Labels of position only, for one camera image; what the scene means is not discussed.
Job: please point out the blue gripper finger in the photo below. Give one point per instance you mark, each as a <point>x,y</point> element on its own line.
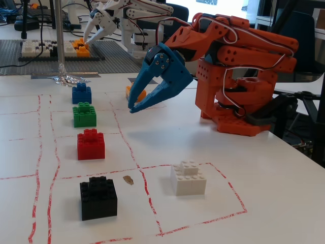
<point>152,72</point>
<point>160,97</point>

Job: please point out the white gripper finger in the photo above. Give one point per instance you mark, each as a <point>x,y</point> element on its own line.
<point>101,34</point>
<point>91,28</point>

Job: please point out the orange brick block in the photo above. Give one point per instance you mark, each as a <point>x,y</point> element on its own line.
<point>128,92</point>

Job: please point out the black metal post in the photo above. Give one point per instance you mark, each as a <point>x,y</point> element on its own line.
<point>320,122</point>

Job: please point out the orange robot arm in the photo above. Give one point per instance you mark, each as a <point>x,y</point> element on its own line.
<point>254,50</point>

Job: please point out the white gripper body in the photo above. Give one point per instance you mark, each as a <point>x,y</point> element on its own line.
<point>109,14</point>

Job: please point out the blue brick block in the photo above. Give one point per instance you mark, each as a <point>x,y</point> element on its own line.
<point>81,95</point>

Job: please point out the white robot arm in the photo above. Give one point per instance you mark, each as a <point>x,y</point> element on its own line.
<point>149,10</point>

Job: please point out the grey studded baseplate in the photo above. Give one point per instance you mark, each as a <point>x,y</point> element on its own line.
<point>114,61</point>

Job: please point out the red brick block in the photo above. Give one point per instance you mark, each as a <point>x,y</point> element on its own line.
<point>91,150</point>

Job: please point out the green circuit board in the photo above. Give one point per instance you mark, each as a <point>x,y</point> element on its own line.
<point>304,148</point>

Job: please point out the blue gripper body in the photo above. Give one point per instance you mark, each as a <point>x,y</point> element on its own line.
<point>175,76</point>

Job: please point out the crumpled aluminium foil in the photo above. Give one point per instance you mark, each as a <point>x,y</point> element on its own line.
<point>68,80</point>

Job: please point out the metal pole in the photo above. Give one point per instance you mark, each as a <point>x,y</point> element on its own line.
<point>60,30</point>

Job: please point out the black brick block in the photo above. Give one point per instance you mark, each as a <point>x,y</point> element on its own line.
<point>99,203</point>

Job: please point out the bright monitor screen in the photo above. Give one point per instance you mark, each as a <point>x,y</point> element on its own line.
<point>223,7</point>

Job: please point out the green brick block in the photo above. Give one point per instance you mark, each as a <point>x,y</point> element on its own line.
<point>85,118</point>

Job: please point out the white brick block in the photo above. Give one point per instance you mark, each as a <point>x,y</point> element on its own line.
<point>189,183</point>

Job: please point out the black table clamp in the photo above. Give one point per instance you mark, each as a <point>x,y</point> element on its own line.
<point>281,106</point>

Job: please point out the white and black brick slab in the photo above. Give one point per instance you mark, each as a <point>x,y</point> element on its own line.
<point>31,49</point>

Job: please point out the black tripod stand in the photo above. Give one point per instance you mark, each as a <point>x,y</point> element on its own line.
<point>24,17</point>

